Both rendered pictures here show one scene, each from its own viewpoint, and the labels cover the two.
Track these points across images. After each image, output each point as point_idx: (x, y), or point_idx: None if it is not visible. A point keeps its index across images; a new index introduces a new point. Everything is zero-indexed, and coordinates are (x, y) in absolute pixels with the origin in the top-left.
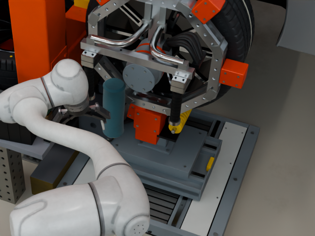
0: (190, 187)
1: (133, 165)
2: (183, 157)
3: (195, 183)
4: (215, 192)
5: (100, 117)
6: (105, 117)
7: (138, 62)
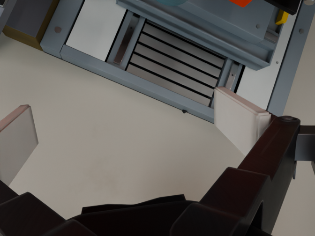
0: (255, 58)
1: (169, 5)
2: (255, 6)
3: (259, 47)
4: (275, 53)
5: (287, 189)
6: (301, 160)
7: None
